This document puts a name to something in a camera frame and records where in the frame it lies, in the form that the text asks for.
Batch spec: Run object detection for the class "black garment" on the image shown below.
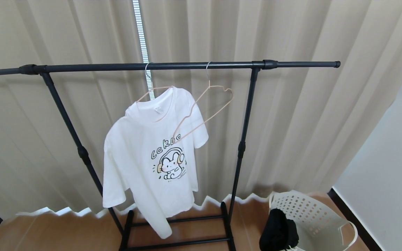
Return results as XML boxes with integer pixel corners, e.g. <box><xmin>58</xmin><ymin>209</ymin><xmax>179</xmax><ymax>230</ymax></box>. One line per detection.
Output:
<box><xmin>259</xmin><ymin>208</ymin><xmax>300</xmax><ymax>251</ymax></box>

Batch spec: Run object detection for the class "white laundry basket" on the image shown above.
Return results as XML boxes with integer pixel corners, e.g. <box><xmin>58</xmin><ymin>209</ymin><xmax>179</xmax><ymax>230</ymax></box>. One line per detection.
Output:
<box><xmin>269</xmin><ymin>190</ymin><xmax>359</xmax><ymax>251</ymax></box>

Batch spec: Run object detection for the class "white printed T-shirt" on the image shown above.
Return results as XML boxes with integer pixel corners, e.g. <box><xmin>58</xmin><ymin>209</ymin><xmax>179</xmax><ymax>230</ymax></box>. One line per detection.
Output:
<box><xmin>102</xmin><ymin>86</ymin><xmax>209</xmax><ymax>240</ymax></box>

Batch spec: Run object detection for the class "black clothes rack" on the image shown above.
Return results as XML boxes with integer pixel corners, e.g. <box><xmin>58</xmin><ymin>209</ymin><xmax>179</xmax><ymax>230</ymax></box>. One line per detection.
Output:
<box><xmin>0</xmin><ymin>60</ymin><xmax>341</xmax><ymax>251</ymax></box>

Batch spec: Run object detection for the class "pink clothes hanger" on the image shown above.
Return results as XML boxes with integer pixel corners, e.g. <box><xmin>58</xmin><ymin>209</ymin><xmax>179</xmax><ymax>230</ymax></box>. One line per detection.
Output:
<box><xmin>171</xmin><ymin>62</ymin><xmax>234</xmax><ymax>144</ymax></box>
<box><xmin>135</xmin><ymin>62</ymin><xmax>174</xmax><ymax>123</ymax></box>

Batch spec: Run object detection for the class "beige curtain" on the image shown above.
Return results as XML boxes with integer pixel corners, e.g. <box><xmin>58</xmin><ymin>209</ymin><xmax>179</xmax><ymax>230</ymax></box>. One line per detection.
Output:
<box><xmin>0</xmin><ymin>0</ymin><xmax>402</xmax><ymax>220</ymax></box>

